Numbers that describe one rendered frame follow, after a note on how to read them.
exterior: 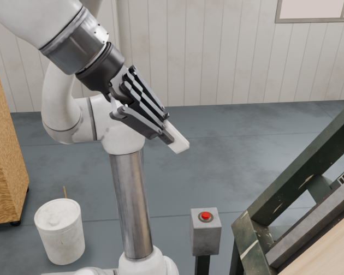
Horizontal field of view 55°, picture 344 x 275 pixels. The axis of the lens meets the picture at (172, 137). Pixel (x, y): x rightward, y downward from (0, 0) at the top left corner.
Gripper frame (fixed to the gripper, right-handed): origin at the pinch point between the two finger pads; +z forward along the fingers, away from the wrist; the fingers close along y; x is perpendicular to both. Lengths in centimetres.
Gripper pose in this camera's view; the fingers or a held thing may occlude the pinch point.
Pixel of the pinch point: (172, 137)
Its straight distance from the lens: 60.2
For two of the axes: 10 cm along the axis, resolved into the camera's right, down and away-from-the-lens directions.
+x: -7.9, 4.0, 4.6
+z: 6.1, 6.0, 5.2
